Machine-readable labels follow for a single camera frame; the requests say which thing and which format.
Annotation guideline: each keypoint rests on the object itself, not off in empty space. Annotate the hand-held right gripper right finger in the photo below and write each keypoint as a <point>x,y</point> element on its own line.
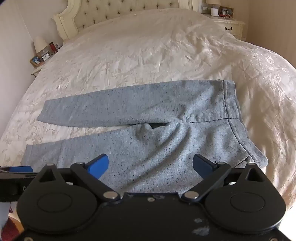
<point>203,165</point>

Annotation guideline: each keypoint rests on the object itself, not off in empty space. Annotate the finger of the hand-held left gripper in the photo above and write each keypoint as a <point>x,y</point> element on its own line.
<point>16,169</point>

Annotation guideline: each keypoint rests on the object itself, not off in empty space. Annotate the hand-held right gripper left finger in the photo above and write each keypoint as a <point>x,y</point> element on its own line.
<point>100,163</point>

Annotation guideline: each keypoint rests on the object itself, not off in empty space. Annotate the grey speckled pants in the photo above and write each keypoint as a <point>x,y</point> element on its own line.
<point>161,143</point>

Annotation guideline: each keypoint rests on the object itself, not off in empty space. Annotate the cream nightstand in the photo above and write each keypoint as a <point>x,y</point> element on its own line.
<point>37,70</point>
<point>231,25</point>

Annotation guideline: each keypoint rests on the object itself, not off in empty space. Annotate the small white clock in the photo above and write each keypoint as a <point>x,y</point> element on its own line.
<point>46,56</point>

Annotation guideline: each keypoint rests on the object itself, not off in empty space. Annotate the cream embroidered bedspread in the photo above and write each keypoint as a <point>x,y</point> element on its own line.
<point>148,55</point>

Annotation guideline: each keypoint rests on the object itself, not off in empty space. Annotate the red bottle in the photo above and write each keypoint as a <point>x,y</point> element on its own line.
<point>51,46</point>

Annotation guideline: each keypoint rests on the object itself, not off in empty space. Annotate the cream table lamp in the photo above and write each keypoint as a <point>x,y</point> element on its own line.
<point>39,44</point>
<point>213,2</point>

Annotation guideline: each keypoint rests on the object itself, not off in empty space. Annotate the cream tufted headboard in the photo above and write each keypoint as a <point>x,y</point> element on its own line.
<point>111,11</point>

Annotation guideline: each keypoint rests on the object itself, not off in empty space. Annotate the white cylinder device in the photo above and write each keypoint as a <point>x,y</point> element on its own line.
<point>213,12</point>

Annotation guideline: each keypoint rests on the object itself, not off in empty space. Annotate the wooden picture frame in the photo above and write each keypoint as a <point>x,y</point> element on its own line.
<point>36,60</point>

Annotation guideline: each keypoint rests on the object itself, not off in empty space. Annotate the dark photo frame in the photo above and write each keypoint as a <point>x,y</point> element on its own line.
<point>226,11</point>

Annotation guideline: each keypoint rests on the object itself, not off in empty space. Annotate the white wall socket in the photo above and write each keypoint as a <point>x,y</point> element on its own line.
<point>204,7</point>

